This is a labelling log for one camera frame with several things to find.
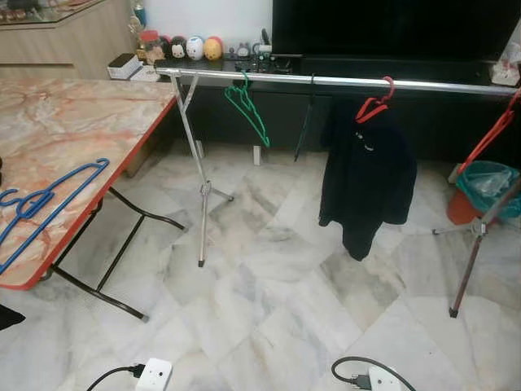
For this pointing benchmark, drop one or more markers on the light wood cabinet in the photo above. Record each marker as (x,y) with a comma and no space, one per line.
(65,45)

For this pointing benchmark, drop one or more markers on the marble top folding table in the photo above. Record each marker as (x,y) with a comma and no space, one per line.
(57,122)

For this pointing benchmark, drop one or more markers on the silver metal clothes rack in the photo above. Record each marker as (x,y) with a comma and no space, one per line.
(342,81)

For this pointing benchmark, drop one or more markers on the black shirt small white print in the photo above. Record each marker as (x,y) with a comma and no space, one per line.
(366,187)

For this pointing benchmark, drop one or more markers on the yellow round plush toy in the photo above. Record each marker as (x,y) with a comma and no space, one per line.
(213,49)

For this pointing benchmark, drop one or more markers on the red plastic hanger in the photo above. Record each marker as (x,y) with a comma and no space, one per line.
(488,134)
(370,110)

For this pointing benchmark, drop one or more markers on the white tissue box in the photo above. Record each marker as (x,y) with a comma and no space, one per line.
(506,65)

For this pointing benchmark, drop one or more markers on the black television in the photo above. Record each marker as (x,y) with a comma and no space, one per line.
(391,24)

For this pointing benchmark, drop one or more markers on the white round plush toy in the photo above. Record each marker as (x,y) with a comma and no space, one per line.
(194,47)

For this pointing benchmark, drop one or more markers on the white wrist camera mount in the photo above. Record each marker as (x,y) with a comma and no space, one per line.
(155,376)
(385,380)

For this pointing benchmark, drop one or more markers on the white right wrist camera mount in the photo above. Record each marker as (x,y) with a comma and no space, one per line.
(385,380)

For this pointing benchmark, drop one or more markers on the green plastic hanger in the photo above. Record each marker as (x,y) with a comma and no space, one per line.
(242,88)

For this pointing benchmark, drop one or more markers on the green mug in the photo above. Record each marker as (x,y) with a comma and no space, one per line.
(263,50)

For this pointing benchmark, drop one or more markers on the black low tv console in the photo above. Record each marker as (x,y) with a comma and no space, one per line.
(440,122)

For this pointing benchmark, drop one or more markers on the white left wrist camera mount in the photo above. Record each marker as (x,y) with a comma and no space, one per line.
(155,376)

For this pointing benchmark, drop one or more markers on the red bin with teal bag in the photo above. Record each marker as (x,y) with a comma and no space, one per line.
(484,183)

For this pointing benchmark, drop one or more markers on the blue plastic hanger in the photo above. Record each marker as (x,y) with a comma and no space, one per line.
(37,204)

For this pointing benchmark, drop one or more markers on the small grey figurine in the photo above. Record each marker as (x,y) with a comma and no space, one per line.
(239,51)

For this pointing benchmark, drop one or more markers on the black round plush toy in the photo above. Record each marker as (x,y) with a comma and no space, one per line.
(177,47)

